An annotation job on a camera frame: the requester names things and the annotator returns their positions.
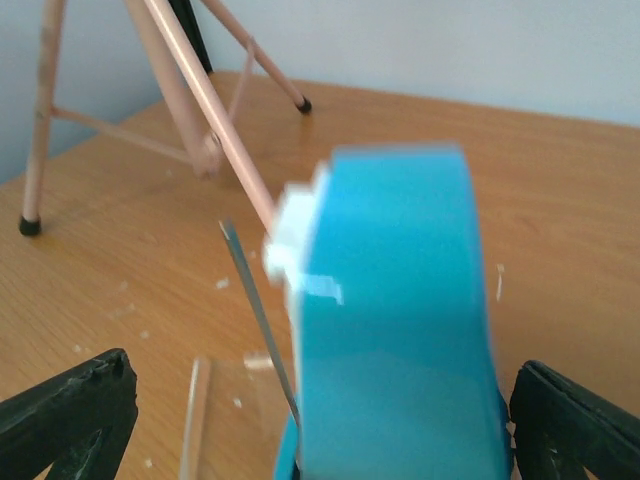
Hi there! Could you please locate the blue metronome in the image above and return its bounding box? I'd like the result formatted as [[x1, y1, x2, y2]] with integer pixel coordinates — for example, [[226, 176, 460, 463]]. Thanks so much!
[[263, 145, 510, 479]]

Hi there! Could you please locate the pink music stand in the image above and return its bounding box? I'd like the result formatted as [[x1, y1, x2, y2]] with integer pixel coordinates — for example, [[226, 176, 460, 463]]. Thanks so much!
[[18, 0, 312, 237]]

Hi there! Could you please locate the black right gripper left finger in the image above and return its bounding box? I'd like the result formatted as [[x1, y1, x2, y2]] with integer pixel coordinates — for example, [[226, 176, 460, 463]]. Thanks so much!
[[1, 348, 138, 479]]

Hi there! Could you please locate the clear plastic metronome cover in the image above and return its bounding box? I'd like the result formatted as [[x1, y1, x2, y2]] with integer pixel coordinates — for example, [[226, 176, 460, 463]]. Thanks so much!
[[179, 353, 300, 479]]

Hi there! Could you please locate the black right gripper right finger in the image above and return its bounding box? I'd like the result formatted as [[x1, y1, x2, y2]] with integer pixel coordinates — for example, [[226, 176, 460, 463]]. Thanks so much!
[[509, 360, 639, 479]]

